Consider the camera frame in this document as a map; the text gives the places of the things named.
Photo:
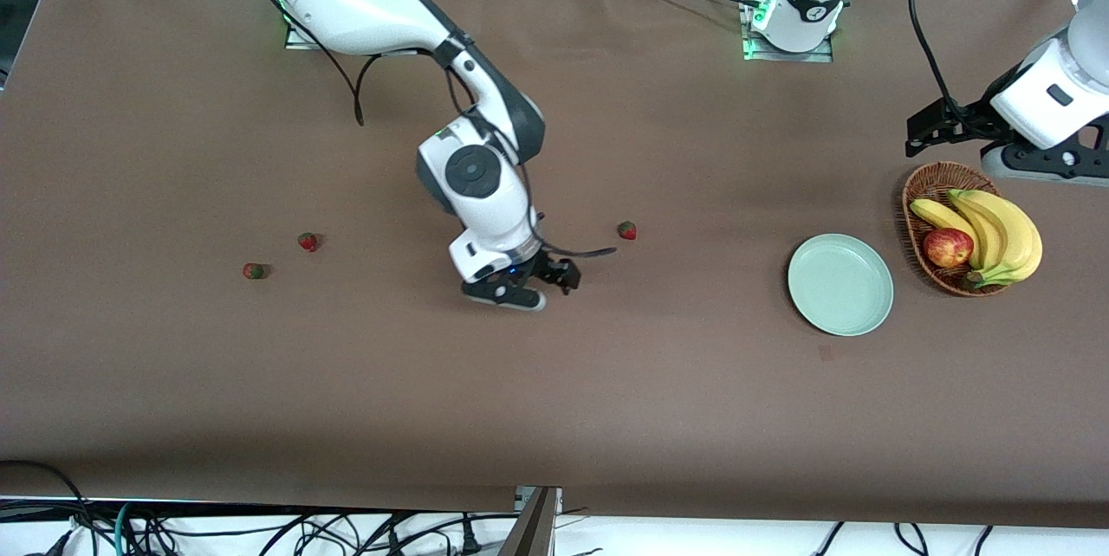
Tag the yellow banana bunch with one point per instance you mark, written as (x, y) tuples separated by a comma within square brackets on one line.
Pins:
[(1009, 231)]

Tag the pale green round plate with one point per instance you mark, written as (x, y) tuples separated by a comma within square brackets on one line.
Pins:
[(840, 284)]

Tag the red apple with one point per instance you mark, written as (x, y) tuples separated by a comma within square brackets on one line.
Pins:
[(947, 248)]

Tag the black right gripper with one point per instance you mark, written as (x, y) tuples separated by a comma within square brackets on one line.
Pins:
[(544, 266)]

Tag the brown wicker basket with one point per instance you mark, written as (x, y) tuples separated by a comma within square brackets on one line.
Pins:
[(927, 188)]

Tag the red plastic strawberry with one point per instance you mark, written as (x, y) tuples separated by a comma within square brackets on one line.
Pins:
[(308, 241), (626, 230), (254, 270)]

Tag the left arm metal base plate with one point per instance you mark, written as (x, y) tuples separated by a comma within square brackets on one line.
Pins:
[(788, 57)]

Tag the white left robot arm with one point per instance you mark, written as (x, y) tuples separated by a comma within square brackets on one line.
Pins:
[(806, 32)]

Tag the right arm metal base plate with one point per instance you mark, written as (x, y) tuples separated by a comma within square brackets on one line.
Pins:
[(299, 41)]

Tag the dark angled support beam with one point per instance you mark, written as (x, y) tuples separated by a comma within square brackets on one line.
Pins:
[(530, 530)]

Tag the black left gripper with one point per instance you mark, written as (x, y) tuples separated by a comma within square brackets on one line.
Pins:
[(972, 120)]

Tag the brown table cover sheet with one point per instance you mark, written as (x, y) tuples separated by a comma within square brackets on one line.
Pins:
[(520, 400)]

